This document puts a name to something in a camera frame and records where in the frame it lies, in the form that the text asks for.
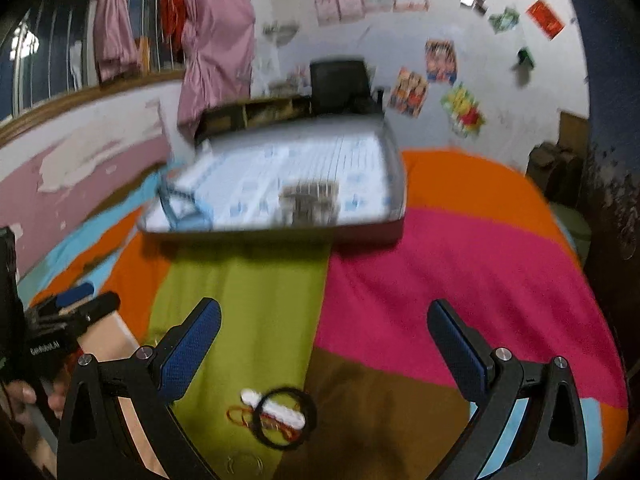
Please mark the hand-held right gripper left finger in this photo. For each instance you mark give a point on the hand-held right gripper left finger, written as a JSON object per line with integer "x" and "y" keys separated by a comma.
{"x": 192, "y": 350}

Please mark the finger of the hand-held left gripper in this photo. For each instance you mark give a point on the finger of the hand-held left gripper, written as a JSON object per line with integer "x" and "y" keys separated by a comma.
{"x": 97, "y": 307}
{"x": 75, "y": 293}

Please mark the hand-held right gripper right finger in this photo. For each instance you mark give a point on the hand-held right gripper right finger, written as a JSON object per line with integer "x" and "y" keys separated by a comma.
{"x": 457, "y": 350}

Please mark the metal tray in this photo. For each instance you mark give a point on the metal tray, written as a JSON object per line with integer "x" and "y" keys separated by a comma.
{"x": 393, "y": 175}

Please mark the silver metal box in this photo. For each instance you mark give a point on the silver metal box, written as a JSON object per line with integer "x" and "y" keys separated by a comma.
{"x": 307, "y": 200}

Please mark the person's left hand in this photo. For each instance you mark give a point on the person's left hand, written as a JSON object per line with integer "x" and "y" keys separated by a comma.
{"x": 20, "y": 395}

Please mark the colourful patchwork blanket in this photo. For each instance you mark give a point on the colourful patchwork blanket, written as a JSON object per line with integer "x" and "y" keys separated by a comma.
{"x": 400, "y": 285}

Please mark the wooden window sill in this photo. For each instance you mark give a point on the wooden window sill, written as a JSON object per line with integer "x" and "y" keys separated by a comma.
{"x": 75, "y": 100}

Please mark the dark bag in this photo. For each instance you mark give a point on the dark bag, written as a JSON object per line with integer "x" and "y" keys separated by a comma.
{"x": 552, "y": 172}

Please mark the blue grid paper sheet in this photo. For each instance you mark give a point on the blue grid paper sheet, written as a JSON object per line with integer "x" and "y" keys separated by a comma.
{"x": 300, "y": 160}

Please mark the wooden desk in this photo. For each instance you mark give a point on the wooden desk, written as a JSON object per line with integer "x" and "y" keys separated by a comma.
{"x": 225, "y": 117}

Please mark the yellow bear poster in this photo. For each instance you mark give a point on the yellow bear poster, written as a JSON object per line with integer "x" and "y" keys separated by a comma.
{"x": 462, "y": 110}

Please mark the barred window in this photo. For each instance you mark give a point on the barred window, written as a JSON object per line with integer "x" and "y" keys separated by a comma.
{"x": 55, "y": 50}

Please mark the cardboard box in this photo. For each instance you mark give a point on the cardboard box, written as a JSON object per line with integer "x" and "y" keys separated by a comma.
{"x": 572, "y": 132}

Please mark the cartoon group poster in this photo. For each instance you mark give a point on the cartoon group poster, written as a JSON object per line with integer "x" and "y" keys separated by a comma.
{"x": 409, "y": 92}

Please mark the cartoon face poster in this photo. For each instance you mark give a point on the cartoon face poster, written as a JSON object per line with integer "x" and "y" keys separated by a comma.
{"x": 441, "y": 61}

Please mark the black office chair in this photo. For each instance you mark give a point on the black office chair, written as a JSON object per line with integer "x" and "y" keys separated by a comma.
{"x": 335, "y": 85}

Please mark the pink curtain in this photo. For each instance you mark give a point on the pink curtain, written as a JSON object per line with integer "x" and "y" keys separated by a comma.
{"x": 220, "y": 35}

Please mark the green hanging ornament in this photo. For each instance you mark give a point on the green hanging ornament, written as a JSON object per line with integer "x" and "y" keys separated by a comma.
{"x": 524, "y": 59}

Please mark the red hanging garment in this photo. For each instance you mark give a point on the red hanging garment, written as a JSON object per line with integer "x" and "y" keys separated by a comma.
{"x": 172, "y": 10}

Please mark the dark blue printed cloth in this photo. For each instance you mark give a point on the dark blue printed cloth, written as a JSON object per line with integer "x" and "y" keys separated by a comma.
{"x": 600, "y": 35}

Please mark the green wall sticker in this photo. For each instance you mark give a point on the green wall sticker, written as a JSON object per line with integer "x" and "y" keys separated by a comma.
{"x": 504, "y": 20}

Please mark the red wall envelope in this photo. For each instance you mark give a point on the red wall envelope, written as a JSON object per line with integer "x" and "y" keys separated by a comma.
{"x": 545, "y": 19}

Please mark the small wall photo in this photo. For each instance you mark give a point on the small wall photo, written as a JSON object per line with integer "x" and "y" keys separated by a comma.
{"x": 472, "y": 1}

